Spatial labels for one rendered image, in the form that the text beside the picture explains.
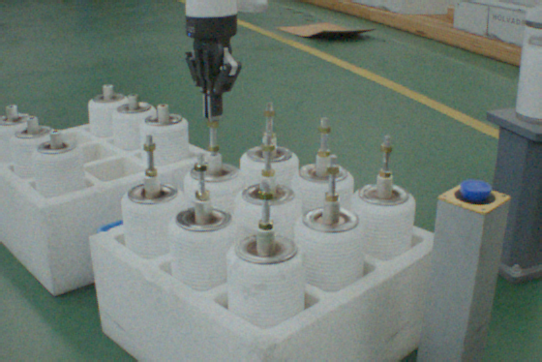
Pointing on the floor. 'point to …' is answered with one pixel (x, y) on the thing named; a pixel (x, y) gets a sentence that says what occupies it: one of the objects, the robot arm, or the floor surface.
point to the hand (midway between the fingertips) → (212, 105)
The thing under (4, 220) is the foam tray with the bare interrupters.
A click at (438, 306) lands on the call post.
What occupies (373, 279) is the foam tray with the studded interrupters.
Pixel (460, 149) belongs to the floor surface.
